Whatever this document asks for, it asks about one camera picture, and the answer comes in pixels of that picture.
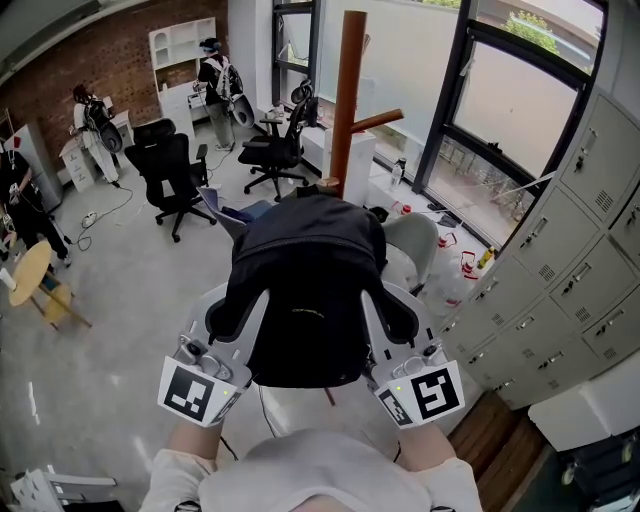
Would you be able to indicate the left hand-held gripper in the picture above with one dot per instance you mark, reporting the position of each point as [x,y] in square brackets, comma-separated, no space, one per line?
[187,390]

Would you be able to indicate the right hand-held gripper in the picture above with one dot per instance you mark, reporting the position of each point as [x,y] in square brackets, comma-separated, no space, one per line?
[435,392]

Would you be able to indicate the black backpack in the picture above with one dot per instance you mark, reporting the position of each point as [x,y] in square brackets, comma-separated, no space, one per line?
[310,260]

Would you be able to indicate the red-brown wooden coat rack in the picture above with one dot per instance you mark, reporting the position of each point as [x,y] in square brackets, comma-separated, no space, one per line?
[348,90]

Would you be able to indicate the person's right forearm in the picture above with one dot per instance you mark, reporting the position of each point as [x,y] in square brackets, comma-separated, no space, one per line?
[427,445]

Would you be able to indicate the person's left forearm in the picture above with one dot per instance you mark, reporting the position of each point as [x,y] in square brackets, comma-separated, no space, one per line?
[197,442]

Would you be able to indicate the large clear jug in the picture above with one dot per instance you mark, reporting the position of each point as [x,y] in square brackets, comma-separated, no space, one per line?
[447,300]

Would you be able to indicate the grey shell chair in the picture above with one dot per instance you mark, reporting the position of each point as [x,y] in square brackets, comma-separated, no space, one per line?
[412,240]

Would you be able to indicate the blue seat chair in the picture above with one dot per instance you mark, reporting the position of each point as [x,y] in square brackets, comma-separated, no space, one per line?
[235,215]

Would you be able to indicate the yellow bottle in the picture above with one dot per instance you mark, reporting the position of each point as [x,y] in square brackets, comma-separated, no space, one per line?
[486,258]

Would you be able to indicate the black bin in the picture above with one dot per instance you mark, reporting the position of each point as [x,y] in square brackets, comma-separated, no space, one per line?
[378,214]

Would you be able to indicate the red capped jug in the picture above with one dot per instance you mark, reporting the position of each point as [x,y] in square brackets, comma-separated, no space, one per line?
[405,207]

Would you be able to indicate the clear water bottle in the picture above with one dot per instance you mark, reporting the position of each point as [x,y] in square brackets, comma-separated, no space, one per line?
[397,175]

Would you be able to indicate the brown wooden bench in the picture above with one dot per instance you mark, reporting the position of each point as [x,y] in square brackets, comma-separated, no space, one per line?
[500,450]

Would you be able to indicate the black padded office chair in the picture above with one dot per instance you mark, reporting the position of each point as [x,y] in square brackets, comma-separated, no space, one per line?
[167,170]

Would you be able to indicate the person's white shirt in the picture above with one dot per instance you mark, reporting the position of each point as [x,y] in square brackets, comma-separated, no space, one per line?
[320,475]

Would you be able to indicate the yellow wooden stool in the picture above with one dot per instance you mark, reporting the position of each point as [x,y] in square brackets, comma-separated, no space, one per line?
[57,305]

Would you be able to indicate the grey metal lockers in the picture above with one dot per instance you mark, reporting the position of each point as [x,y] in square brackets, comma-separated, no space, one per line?
[565,280]

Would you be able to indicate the black mesh office chair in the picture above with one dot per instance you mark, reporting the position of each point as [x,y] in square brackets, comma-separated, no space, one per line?
[280,145]

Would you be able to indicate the round wooden table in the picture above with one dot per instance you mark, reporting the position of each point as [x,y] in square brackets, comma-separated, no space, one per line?
[30,272]

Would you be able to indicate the white storage box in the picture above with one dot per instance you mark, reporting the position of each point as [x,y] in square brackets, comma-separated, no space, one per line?
[585,410]

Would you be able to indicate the white drawer desk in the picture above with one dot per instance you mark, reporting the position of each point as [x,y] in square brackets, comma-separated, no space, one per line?
[75,165]

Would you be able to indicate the white metal stand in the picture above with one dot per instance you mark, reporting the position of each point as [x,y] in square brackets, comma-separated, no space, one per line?
[55,492]

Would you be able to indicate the black wheeled case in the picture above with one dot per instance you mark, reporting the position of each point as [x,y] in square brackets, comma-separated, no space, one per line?
[600,475]

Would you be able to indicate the grey metal cabinet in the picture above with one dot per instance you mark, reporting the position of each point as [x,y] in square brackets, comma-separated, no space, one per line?
[37,155]

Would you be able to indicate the white shelf desk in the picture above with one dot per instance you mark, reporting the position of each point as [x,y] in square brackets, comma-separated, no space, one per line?
[172,55]

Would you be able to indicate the black window frame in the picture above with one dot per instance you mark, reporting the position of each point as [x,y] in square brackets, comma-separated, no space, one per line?
[440,130]

